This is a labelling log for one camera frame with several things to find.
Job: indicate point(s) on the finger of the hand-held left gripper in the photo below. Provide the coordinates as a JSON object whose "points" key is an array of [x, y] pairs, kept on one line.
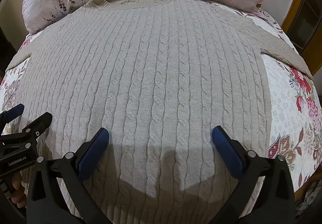
{"points": [[40, 122], [15, 111]]}

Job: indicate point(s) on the person's left hand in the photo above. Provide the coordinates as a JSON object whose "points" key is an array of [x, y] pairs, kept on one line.
{"points": [[18, 186]]}

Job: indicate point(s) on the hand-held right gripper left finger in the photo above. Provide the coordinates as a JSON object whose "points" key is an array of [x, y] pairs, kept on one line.
{"points": [[92, 150]]}

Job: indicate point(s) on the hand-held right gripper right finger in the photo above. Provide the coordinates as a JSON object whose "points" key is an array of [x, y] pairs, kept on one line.
{"points": [[226, 150]]}

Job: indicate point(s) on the floral bed sheet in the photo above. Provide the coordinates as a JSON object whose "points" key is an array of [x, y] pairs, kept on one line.
{"points": [[289, 118]]}

